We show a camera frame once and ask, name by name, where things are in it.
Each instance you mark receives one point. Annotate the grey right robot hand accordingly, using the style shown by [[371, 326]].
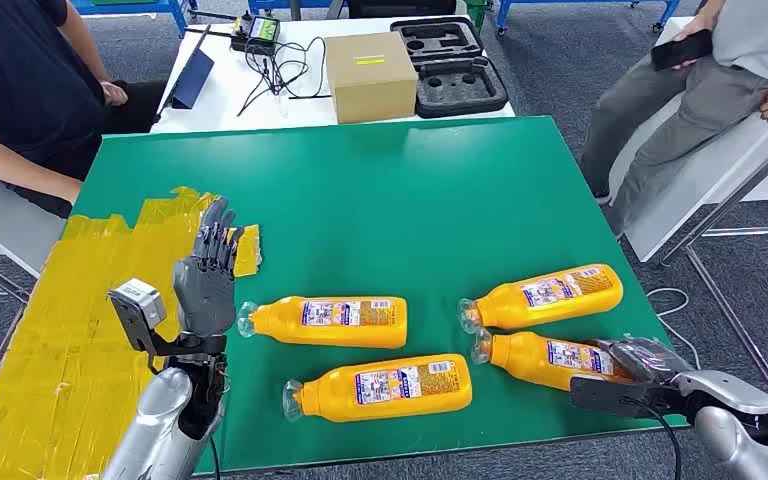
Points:
[[649, 358]]

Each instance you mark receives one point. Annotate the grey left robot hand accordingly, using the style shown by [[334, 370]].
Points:
[[205, 298]]

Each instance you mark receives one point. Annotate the person's right hand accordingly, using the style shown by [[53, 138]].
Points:
[[695, 26]]

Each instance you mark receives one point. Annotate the black phone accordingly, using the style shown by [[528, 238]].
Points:
[[679, 52]]

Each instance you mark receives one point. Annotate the orange plastic bottle clear cap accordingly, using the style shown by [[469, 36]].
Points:
[[331, 397], [510, 308], [523, 361], [331, 331]]

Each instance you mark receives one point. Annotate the person's left forearm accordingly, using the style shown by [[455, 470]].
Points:
[[86, 46]]

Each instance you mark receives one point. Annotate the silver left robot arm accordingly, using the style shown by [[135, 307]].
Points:
[[159, 424]]

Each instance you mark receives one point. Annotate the person's right forearm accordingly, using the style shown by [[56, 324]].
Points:
[[13, 166], [712, 10]]

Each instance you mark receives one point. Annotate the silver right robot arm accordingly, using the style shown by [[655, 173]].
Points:
[[728, 437]]

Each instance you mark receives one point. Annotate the dark blue tablet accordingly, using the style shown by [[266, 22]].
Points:
[[192, 79]]

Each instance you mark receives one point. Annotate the person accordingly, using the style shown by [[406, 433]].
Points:
[[689, 112], [20, 79]]

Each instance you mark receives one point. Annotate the white bench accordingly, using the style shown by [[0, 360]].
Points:
[[0, 218], [722, 172]]

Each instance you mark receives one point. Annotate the white table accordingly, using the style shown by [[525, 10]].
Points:
[[225, 93]]

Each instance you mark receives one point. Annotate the yellow plastic sheet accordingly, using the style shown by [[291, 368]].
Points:
[[59, 331]]

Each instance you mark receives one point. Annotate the black controller with green screen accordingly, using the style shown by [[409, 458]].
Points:
[[258, 33]]

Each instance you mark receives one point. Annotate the green bin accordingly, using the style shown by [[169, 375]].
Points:
[[478, 13]]

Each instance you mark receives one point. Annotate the black foam case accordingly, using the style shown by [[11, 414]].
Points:
[[457, 93]]

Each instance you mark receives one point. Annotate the brown cardboard box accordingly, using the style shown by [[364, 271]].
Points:
[[371, 79]]

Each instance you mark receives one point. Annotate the black object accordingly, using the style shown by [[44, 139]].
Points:
[[397, 6]]

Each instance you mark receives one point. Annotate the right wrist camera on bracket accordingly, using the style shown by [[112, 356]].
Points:
[[602, 394]]

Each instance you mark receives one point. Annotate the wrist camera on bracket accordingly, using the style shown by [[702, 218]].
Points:
[[139, 298], [602, 394]]

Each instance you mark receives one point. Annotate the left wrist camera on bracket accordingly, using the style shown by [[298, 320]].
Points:
[[139, 298]]

